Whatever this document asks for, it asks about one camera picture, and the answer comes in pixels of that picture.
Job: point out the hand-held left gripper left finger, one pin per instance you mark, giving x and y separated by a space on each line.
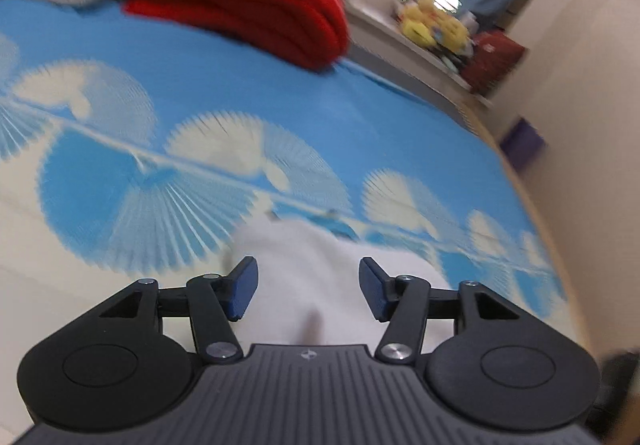
245 287

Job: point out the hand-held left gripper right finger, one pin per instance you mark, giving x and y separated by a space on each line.
375 290

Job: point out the white garment with wide stripes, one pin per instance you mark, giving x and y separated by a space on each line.
315 285

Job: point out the blue floral bed sheet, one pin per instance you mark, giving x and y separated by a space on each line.
150 165

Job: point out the purple box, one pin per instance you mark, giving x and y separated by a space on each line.
522 142

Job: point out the white window ledge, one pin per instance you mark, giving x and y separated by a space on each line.
390 40

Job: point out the red suitcase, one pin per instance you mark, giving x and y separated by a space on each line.
492 60

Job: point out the yellow plush toy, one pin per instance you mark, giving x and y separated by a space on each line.
454 32
417 20

